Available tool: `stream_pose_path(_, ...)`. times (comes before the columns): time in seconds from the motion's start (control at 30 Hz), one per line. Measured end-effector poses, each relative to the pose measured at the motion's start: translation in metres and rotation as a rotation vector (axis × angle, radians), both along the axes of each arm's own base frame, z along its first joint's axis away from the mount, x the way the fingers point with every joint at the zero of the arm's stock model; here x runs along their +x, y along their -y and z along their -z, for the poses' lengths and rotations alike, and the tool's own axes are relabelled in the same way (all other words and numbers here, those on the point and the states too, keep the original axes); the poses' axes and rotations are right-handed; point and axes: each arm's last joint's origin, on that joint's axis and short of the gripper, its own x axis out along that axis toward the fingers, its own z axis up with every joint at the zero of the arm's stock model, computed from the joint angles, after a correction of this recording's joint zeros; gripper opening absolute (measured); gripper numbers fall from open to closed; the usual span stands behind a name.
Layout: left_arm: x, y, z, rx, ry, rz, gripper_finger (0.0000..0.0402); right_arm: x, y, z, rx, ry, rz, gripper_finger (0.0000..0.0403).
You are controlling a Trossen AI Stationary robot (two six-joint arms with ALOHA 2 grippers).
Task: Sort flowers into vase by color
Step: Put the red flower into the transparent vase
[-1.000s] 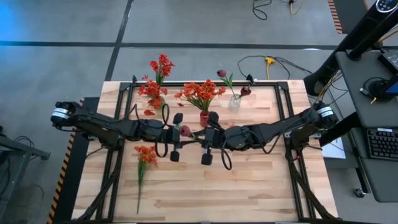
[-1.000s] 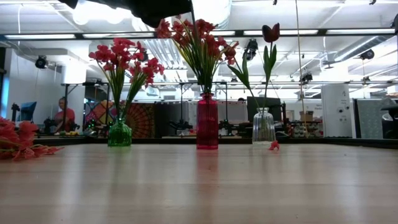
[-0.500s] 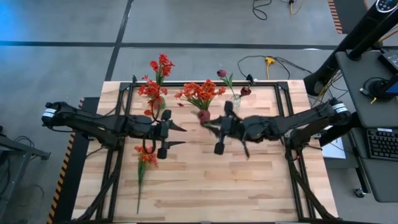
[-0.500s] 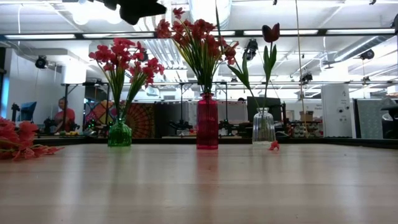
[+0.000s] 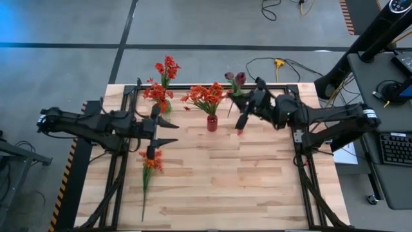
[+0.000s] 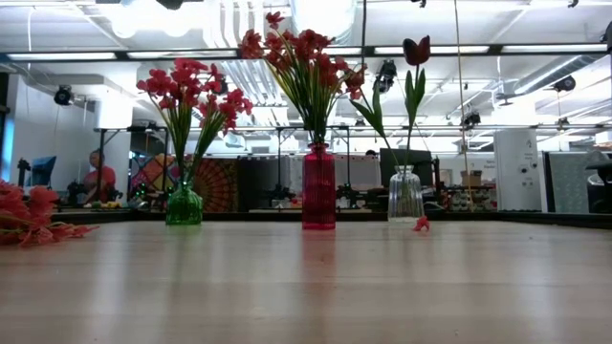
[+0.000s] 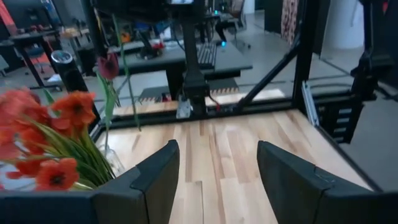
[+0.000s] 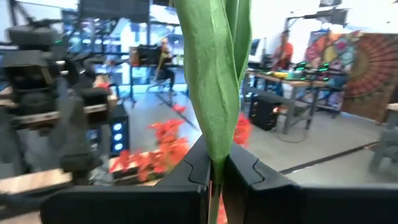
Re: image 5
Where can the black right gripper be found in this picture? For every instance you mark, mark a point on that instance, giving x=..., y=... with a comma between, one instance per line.
x=262, y=101

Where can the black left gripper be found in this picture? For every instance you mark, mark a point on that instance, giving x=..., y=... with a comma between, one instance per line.
x=146, y=129

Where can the orange artificial flower bunch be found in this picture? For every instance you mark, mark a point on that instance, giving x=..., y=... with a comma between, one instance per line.
x=193, y=95
x=217, y=90
x=153, y=164

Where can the red ribbed glass vase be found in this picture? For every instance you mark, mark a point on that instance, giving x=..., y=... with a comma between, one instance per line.
x=212, y=124

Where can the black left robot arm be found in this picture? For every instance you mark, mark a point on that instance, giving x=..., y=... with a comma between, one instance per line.
x=96, y=125

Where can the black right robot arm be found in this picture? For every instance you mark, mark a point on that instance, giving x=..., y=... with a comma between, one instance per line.
x=322, y=116

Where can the green glass vase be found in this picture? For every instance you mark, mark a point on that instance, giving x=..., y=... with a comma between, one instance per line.
x=167, y=109

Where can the small loose red blossom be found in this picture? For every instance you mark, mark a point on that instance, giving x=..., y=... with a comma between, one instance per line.
x=186, y=108

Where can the yellow power plug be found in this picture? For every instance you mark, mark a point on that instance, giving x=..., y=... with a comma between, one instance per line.
x=278, y=62

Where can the black hazard-striped floor mat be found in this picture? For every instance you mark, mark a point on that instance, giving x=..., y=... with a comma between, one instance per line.
x=357, y=13
x=75, y=180

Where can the black diagonal desk leg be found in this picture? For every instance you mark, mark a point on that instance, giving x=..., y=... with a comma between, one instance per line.
x=351, y=137

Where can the white paper sheet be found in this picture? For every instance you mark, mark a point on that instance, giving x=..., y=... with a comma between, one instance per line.
x=346, y=154

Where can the grey side desk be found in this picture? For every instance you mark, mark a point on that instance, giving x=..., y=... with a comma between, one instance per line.
x=370, y=90

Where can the black tower fan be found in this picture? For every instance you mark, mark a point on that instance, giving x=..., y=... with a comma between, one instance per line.
x=365, y=42

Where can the grey metal cart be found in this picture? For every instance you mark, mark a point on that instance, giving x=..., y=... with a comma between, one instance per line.
x=19, y=153

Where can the black computer keyboard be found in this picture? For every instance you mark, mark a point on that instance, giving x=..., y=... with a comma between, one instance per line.
x=397, y=149

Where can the black caster wheel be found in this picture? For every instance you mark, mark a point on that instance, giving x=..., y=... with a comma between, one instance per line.
x=372, y=199

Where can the dark laptop computer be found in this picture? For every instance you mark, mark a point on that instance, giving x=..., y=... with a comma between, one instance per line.
x=404, y=62

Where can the black aluminium table frame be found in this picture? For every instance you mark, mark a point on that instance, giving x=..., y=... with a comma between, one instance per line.
x=199, y=87

